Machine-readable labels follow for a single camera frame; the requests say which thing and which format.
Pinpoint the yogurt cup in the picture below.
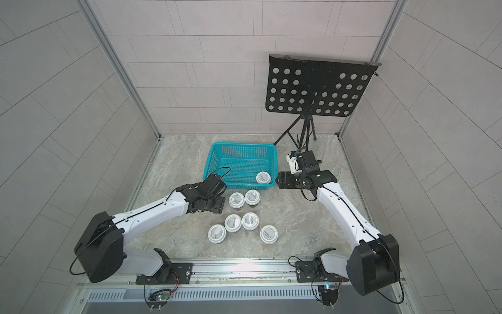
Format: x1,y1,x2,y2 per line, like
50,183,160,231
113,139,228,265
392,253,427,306
228,192,245,210
260,225,278,245
256,171,271,184
242,212,260,231
244,190,261,208
224,214,242,233
208,225,227,244

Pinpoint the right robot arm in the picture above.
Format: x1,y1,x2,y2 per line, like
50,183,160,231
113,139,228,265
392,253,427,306
276,170,400,296

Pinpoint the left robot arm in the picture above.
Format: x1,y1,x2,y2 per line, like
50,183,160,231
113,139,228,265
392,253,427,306
74,174,226,285

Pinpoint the teal plastic basket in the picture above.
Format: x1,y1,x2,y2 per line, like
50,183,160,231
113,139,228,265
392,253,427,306
203,142,278,190

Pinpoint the black perforated music stand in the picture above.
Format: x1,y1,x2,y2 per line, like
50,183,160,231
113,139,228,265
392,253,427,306
265,54,382,152

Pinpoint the left circuit board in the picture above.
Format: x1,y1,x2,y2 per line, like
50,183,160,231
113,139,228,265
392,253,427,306
146,289,173,312

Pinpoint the circuit board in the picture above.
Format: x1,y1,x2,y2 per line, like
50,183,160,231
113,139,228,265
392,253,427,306
146,289,173,312
317,285,339,307

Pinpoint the right circuit board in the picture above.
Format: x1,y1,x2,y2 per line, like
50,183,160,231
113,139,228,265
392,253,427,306
317,285,339,307

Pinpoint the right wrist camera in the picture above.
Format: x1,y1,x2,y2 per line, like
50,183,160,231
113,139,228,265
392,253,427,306
286,150,322,174

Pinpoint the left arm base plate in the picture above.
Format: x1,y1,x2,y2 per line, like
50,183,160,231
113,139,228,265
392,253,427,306
135,263,193,285

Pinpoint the aluminium mounting rail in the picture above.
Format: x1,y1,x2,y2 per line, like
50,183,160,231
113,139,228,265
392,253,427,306
76,256,407,291

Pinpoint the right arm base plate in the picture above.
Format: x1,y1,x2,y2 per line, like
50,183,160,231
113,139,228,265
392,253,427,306
294,260,349,283

